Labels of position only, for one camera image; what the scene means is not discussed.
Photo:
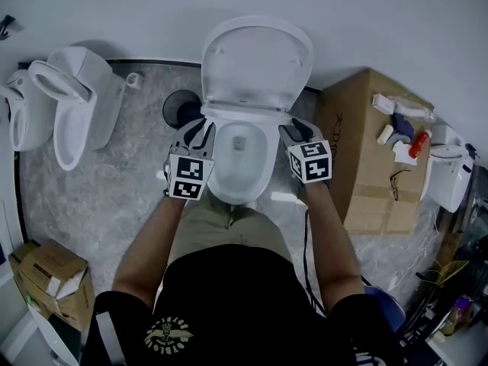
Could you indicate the black wall bracket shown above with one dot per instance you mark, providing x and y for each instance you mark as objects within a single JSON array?
[{"x": 8, "y": 25}]

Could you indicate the white rounded toilet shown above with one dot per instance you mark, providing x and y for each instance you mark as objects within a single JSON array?
[{"x": 273, "y": 160}]

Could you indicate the dark blue cloth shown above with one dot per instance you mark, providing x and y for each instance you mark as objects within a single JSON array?
[{"x": 402, "y": 128}]

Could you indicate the person's black printed shirt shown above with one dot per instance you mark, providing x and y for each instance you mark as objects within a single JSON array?
[{"x": 236, "y": 303}]

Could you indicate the white curved ceramic fixture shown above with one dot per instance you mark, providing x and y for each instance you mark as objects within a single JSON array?
[{"x": 49, "y": 338}]

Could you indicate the central white toilet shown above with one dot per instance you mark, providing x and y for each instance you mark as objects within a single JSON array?
[{"x": 212, "y": 67}]

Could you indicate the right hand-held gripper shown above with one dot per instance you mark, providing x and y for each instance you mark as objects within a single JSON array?
[{"x": 312, "y": 162}]

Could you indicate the black eyeglasses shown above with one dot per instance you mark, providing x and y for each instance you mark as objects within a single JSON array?
[{"x": 394, "y": 187}]

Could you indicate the white wrapped tube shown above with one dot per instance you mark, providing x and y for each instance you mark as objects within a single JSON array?
[{"x": 413, "y": 110}]

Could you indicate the black mesh waste bin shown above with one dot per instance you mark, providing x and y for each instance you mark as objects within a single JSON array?
[{"x": 179, "y": 107}]

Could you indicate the large closed cardboard box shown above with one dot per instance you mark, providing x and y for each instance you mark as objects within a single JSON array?
[{"x": 366, "y": 204}]

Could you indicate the open torn cardboard box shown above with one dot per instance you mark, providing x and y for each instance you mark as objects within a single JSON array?
[{"x": 49, "y": 265}]

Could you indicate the cream paper roll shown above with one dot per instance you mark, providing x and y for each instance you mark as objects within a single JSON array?
[{"x": 385, "y": 134}]

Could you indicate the small white slotted cup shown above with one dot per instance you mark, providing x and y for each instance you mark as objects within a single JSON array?
[{"x": 134, "y": 81}]

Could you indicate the dark green bin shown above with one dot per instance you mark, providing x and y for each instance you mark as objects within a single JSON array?
[{"x": 66, "y": 336}]

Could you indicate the white tissue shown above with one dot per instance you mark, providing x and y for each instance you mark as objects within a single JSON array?
[{"x": 402, "y": 155}]

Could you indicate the person's left forearm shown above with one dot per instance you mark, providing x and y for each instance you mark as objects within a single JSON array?
[{"x": 148, "y": 254}]

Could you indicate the yellow fly swatter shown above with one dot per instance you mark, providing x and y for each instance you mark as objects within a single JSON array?
[{"x": 451, "y": 272}]

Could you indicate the white egg-shaped toilet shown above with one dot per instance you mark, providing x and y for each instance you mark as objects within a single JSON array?
[{"x": 30, "y": 124}]

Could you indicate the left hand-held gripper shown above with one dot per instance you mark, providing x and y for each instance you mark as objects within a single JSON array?
[{"x": 188, "y": 177}]

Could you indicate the white toilet with tank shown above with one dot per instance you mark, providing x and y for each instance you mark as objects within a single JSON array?
[{"x": 87, "y": 105}]

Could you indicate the red bottle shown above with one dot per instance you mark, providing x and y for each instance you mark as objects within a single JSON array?
[{"x": 420, "y": 144}]

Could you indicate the person's right forearm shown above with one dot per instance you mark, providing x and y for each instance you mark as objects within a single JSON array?
[{"x": 331, "y": 250}]

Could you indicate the blue folding chair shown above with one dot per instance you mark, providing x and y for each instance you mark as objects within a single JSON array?
[{"x": 389, "y": 307}]

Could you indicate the white toilet with black panel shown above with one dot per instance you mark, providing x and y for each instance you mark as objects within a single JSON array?
[{"x": 448, "y": 181}]

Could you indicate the black metal rack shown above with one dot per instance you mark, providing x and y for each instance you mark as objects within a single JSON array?
[{"x": 431, "y": 311}]

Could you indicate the white foam insert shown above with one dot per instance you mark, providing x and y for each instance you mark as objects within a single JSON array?
[{"x": 70, "y": 286}]

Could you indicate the small white carton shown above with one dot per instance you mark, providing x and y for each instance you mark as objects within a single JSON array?
[{"x": 383, "y": 104}]

